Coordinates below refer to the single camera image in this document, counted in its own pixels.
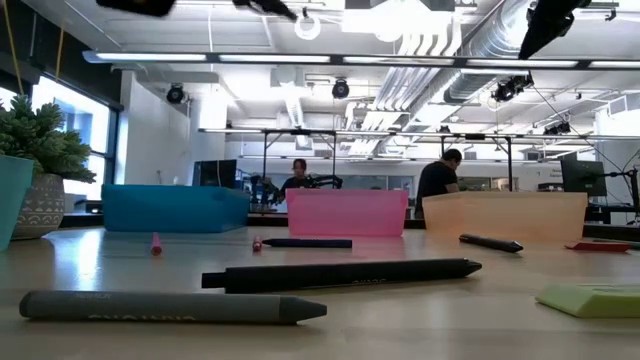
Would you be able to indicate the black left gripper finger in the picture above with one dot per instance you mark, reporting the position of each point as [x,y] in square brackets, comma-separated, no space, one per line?
[265,7]

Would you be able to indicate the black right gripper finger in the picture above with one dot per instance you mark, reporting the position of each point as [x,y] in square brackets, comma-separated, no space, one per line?
[545,27]

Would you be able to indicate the black crayon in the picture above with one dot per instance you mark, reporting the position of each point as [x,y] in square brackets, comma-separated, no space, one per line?
[490,243]

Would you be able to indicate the red eraser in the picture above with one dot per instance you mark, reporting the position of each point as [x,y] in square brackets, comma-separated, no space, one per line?
[597,246]

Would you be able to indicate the red crayon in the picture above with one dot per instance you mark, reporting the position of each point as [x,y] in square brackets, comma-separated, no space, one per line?
[257,244]

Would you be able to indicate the navy blue pen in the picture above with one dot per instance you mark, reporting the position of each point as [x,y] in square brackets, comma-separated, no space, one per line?
[310,243]

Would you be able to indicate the yellow-green eraser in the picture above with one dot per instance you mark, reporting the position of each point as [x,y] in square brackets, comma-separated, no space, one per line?
[590,302]

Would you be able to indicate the black pen with print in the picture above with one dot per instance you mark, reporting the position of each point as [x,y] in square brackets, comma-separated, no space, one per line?
[350,275]

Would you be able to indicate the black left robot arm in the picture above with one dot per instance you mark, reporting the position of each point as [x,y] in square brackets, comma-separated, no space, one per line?
[140,6]

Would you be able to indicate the background black robot arm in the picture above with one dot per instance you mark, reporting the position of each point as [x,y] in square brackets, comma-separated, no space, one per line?
[325,181]
[265,190]

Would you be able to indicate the overhead LED light bar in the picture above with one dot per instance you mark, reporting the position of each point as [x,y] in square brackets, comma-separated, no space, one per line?
[275,58]

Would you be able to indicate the black ceiling spotlight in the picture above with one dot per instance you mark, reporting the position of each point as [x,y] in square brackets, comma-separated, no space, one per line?
[340,89]
[175,94]

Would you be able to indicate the black computer monitor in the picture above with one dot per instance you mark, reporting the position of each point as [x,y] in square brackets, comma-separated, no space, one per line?
[215,174]
[582,177]

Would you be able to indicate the person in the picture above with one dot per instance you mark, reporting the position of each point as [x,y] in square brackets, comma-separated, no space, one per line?
[299,172]
[435,180]

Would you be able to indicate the translucent orange plastic bin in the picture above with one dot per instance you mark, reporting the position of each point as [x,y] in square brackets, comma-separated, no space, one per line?
[510,215]

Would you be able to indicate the translucent pink plastic bin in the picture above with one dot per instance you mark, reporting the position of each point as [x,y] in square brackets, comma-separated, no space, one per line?
[345,215]

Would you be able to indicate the blue plastic bin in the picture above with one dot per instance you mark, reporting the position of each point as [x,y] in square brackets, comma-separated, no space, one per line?
[170,210]

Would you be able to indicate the pink crayon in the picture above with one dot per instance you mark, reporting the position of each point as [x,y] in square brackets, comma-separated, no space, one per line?
[156,246]

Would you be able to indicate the translucent teal plastic bin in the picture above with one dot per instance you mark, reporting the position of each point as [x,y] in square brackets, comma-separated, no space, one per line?
[12,200]

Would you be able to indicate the grey crayon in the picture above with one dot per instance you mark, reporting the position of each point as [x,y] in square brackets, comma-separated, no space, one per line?
[150,306]

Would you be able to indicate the silver ventilation duct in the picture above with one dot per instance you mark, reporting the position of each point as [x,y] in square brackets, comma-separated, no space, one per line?
[490,35]

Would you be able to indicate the black ceiling camera cluster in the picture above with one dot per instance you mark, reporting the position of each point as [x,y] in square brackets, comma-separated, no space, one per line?
[510,89]

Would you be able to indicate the black metal rig frame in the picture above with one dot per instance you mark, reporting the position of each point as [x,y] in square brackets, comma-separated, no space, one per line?
[300,132]

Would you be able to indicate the black aluminium table frame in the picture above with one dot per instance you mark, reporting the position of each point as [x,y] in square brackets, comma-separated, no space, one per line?
[270,220]

